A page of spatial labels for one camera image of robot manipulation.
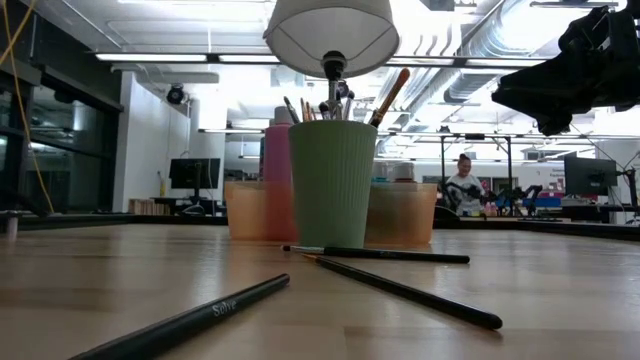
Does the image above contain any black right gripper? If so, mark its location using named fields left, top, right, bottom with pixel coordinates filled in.
left=491, top=5, right=640, bottom=138

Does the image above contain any orange tip paint brush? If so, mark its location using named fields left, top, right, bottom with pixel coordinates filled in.
left=368, top=67, right=412, bottom=129

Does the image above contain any brown small paint bottle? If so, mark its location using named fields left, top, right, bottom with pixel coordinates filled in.
left=391, top=160, right=417, bottom=185

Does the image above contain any large pink paint bottle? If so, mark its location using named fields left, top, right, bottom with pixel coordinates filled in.
left=263, top=105, right=297, bottom=242

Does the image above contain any black computer monitor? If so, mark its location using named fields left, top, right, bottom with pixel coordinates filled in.
left=563, top=154, right=620, bottom=197
left=168, top=157, right=222, bottom=202

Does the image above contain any person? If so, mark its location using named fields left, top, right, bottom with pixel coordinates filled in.
left=443, top=152, right=489, bottom=217

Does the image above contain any orange translucent plastic tray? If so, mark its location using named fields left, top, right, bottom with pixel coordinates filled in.
left=223, top=180, right=439, bottom=249

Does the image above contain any white shade table lamp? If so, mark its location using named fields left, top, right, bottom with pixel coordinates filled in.
left=263, top=0, right=401, bottom=121

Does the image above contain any mint green ribbed cup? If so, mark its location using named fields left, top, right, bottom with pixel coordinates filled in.
left=288, top=119, right=379, bottom=250

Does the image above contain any stack of wooden blocks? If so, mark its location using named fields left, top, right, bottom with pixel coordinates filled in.
left=128, top=197, right=167, bottom=216

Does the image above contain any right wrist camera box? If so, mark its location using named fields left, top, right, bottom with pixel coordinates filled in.
left=558, top=5, right=612, bottom=55

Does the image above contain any yellow extension cable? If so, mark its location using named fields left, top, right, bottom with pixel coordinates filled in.
left=0, top=0, right=56, bottom=215

